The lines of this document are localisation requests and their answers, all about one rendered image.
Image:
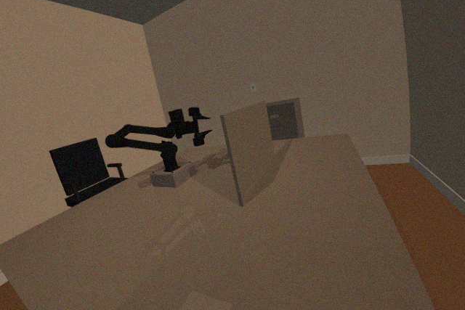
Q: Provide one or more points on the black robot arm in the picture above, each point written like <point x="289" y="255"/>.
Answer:
<point x="177" y="126"/>

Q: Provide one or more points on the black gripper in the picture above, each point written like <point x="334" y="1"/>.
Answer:
<point x="193" y="126"/>

